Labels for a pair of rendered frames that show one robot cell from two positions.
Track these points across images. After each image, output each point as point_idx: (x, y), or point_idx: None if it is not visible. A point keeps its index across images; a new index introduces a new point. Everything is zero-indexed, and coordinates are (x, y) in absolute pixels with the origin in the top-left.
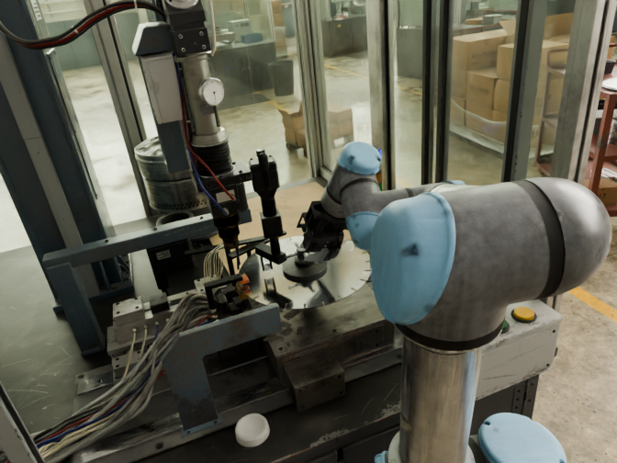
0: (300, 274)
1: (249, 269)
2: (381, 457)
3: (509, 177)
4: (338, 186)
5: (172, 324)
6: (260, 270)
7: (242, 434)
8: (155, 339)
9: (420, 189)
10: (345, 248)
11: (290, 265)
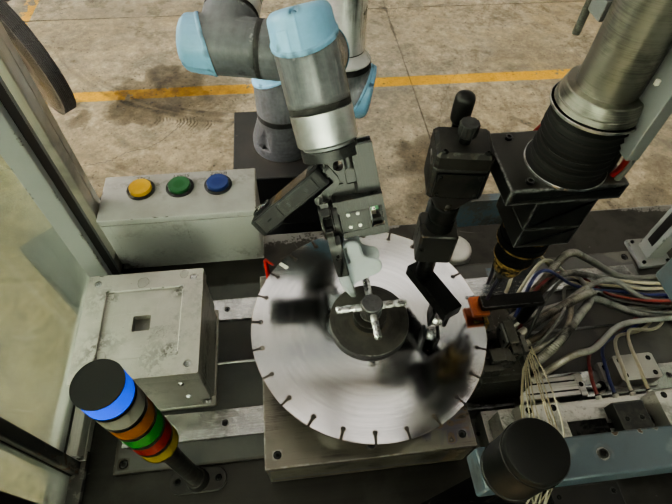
0: (381, 293)
1: (467, 352)
2: (370, 78)
3: (25, 125)
4: (344, 53)
5: (579, 310)
6: (447, 341)
7: (463, 242)
8: (605, 367)
9: (245, 18)
10: (280, 350)
11: (393, 322)
